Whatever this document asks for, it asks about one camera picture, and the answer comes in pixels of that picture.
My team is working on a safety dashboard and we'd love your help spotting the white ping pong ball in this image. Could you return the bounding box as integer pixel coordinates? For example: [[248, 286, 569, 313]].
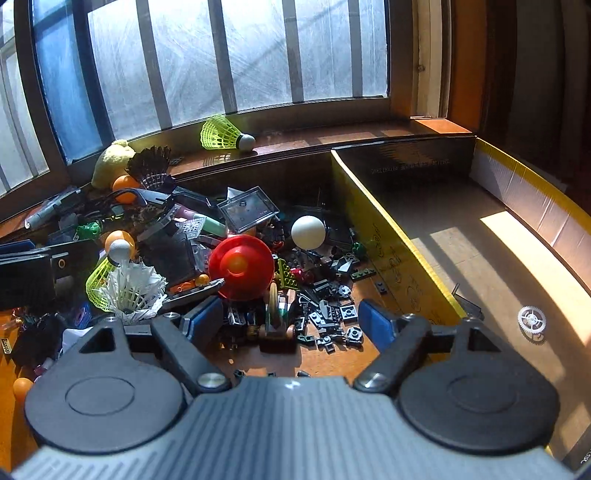
[[291, 215, 326, 250]]

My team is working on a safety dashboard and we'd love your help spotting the clear plastic case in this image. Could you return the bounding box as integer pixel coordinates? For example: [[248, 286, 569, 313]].
[[217, 187, 280, 234]]

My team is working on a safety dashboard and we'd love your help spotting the yellow plush toy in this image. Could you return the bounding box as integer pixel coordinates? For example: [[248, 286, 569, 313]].
[[91, 139, 136, 190]]

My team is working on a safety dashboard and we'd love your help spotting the window with bars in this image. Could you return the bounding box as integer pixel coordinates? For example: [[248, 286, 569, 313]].
[[0, 0, 416, 195]]

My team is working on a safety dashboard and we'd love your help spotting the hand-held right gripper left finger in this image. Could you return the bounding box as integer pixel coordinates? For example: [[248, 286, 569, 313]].
[[60, 295, 232, 394]]

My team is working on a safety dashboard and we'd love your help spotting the small toy brick vehicle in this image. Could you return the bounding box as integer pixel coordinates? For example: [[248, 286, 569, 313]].
[[259, 281, 297, 354]]

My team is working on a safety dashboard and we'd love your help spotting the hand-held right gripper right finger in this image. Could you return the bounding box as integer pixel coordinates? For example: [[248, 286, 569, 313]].
[[353, 299, 520, 394]]

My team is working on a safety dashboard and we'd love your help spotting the black feather shuttlecock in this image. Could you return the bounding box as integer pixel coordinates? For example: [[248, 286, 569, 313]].
[[126, 144, 178, 192]]

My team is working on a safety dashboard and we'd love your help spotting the wooden windowsill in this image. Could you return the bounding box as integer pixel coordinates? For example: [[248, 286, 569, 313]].
[[0, 115, 476, 232]]

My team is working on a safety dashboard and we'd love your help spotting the white marker pen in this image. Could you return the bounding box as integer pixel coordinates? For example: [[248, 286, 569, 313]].
[[25, 187, 86, 230]]

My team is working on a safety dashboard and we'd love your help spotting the red plastic dome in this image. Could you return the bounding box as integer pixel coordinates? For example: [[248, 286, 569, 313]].
[[208, 234, 274, 302]]

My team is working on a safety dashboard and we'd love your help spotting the wooden desktop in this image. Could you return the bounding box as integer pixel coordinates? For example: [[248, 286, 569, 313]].
[[0, 222, 467, 462]]

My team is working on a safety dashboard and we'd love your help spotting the clear stencil ruler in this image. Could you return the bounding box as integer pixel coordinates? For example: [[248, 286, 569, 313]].
[[178, 217, 207, 241]]

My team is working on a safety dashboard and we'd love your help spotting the white plastic gear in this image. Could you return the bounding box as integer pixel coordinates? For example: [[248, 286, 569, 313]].
[[518, 306, 548, 344]]

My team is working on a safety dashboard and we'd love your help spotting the white feather shuttlecock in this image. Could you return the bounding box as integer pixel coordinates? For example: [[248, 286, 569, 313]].
[[99, 262, 168, 325]]

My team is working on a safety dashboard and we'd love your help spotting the yellow cardboard box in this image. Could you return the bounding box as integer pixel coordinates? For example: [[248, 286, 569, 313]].
[[331, 133, 591, 467]]

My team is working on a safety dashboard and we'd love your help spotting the pile of dark toy bricks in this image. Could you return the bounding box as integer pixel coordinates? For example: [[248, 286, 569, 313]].
[[272, 222, 386, 356]]

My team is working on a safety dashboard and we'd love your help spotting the brown curtain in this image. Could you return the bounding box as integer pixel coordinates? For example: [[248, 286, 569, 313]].
[[480, 0, 591, 185]]

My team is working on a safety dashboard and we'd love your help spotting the yellow-green triangular toy plate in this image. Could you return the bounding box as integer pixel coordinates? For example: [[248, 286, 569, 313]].
[[277, 258, 299, 289]]

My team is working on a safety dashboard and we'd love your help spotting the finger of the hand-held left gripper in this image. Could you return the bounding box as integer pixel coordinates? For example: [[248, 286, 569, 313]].
[[46, 240, 102, 280]]

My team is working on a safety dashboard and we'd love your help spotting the yellow-green plastic shuttlecock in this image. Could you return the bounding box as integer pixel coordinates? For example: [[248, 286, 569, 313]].
[[200, 114, 256, 152], [85, 239, 133, 311]]

